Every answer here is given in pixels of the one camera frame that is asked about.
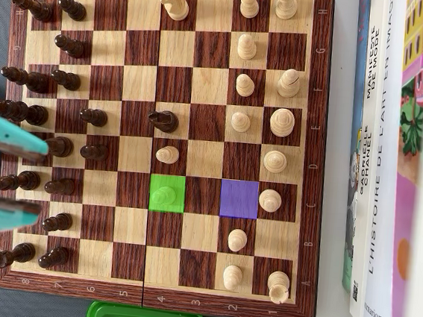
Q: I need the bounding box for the dark chess rook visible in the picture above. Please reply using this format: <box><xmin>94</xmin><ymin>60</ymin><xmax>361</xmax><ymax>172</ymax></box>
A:
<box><xmin>0</xmin><ymin>239</ymin><xmax>38</xmax><ymax>272</ymax></box>
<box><xmin>9</xmin><ymin>0</ymin><xmax>56</xmax><ymax>24</ymax></box>

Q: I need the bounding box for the dark chess bishop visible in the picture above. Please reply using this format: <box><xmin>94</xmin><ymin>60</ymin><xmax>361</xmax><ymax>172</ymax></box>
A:
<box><xmin>0</xmin><ymin>167</ymin><xmax>43</xmax><ymax>195</ymax></box>
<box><xmin>0</xmin><ymin>66</ymin><xmax>51</xmax><ymax>95</ymax></box>

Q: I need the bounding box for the wooden chessboard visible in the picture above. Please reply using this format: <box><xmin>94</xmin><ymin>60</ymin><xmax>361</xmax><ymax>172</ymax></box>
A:
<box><xmin>0</xmin><ymin>0</ymin><xmax>346</xmax><ymax>317</ymax></box>

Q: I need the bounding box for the white chess rook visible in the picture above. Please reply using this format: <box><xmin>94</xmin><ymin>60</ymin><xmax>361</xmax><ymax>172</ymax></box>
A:
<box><xmin>274</xmin><ymin>0</ymin><xmax>298</xmax><ymax>21</ymax></box>
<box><xmin>265</xmin><ymin>270</ymin><xmax>293</xmax><ymax>306</ymax></box>

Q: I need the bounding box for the white chess knight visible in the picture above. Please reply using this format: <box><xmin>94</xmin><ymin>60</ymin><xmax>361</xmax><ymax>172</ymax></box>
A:
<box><xmin>156</xmin><ymin>0</ymin><xmax>191</xmax><ymax>23</ymax></box>

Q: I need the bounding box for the white chess pawn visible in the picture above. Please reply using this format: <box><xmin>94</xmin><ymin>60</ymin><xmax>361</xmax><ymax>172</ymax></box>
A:
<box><xmin>221</xmin><ymin>264</ymin><xmax>243</xmax><ymax>292</ymax></box>
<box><xmin>154</xmin><ymin>144</ymin><xmax>181</xmax><ymax>166</ymax></box>
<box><xmin>239</xmin><ymin>0</ymin><xmax>260</xmax><ymax>21</ymax></box>
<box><xmin>227</xmin><ymin>227</ymin><xmax>250</xmax><ymax>254</ymax></box>
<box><xmin>235</xmin><ymin>32</ymin><xmax>260</xmax><ymax>62</ymax></box>
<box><xmin>234</xmin><ymin>72</ymin><xmax>257</xmax><ymax>99</ymax></box>
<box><xmin>229</xmin><ymin>110</ymin><xmax>253</xmax><ymax>133</ymax></box>
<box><xmin>152</xmin><ymin>184</ymin><xmax>178</xmax><ymax>208</ymax></box>

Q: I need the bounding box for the pink illustrated puzzle box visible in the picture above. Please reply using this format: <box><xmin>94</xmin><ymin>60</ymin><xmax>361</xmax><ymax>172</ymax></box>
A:
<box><xmin>375</xmin><ymin>0</ymin><xmax>423</xmax><ymax>317</ymax></box>

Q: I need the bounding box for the dark chess piece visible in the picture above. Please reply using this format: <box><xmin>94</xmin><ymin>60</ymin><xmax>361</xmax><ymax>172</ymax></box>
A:
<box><xmin>45</xmin><ymin>134</ymin><xmax>75</xmax><ymax>160</ymax></box>

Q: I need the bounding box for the blue panda book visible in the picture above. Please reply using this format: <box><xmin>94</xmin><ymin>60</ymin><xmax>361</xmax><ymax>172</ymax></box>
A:
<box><xmin>331</xmin><ymin>0</ymin><xmax>381</xmax><ymax>295</ymax></box>

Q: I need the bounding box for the white Gabrielle Chanel book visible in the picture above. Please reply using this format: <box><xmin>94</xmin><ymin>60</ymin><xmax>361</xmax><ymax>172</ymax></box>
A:
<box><xmin>342</xmin><ymin>0</ymin><xmax>396</xmax><ymax>317</ymax></box>

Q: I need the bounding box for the dark chess knight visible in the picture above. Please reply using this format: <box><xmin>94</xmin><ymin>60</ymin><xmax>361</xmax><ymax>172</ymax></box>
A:
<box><xmin>146</xmin><ymin>109</ymin><xmax>181</xmax><ymax>134</ymax></box>

